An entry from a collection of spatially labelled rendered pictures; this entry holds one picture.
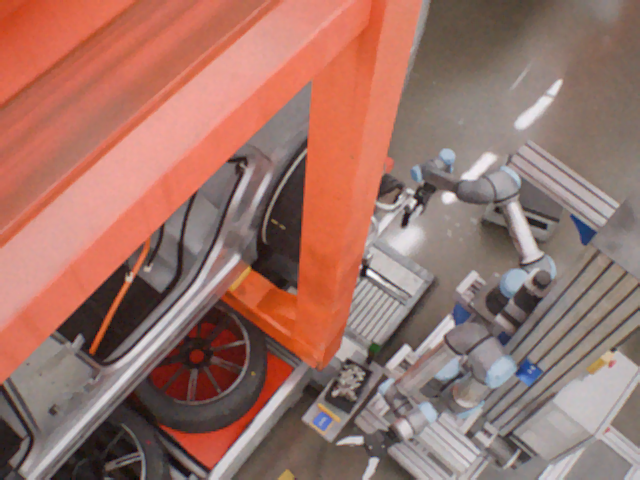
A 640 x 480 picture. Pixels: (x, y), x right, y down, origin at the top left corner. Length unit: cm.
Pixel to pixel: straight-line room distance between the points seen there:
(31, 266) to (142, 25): 37
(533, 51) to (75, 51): 471
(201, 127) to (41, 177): 40
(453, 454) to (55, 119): 246
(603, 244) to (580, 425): 88
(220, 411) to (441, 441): 98
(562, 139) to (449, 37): 112
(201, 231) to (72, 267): 199
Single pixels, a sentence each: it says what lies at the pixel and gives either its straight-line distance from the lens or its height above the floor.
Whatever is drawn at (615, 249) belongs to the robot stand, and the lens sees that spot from 199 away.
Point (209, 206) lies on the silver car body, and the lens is 302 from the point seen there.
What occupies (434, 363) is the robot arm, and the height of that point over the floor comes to 131.
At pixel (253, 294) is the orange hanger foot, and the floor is 68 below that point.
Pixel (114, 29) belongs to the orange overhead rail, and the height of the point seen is 300.
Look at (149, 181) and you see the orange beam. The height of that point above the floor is 273.
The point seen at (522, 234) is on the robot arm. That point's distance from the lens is 303.
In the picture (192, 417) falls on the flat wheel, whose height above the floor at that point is 50.
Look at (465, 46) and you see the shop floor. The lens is 524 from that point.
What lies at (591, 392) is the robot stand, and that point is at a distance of 270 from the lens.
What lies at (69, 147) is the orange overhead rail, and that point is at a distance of 77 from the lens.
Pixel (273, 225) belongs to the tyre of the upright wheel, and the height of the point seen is 96.
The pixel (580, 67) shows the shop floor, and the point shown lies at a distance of 541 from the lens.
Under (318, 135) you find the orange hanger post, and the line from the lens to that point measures 177.
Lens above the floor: 359
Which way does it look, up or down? 61 degrees down
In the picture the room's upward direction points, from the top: 7 degrees clockwise
